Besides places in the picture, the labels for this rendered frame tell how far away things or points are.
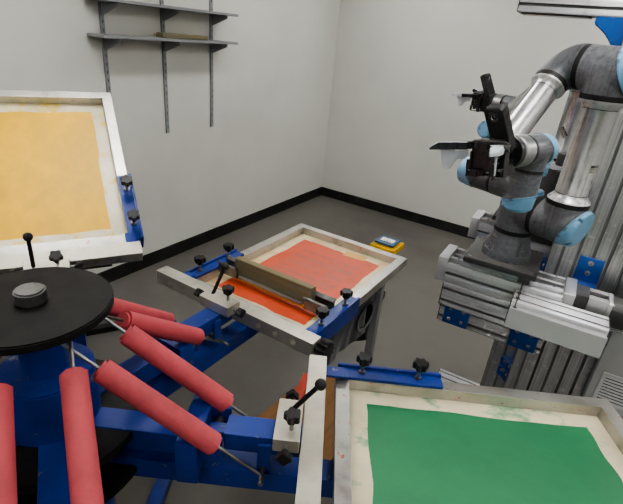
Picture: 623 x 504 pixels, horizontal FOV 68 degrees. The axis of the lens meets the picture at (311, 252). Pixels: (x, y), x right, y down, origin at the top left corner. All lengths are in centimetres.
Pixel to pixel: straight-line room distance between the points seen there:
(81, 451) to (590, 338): 130
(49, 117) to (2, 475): 155
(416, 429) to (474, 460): 15
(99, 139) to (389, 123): 381
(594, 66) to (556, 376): 110
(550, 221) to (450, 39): 382
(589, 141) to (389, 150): 410
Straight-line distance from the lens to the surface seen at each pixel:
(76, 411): 97
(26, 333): 101
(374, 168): 554
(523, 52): 498
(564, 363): 196
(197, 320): 147
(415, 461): 125
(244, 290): 179
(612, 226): 174
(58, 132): 215
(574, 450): 146
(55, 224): 185
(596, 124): 146
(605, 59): 144
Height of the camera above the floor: 186
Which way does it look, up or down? 25 degrees down
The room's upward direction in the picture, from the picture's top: 5 degrees clockwise
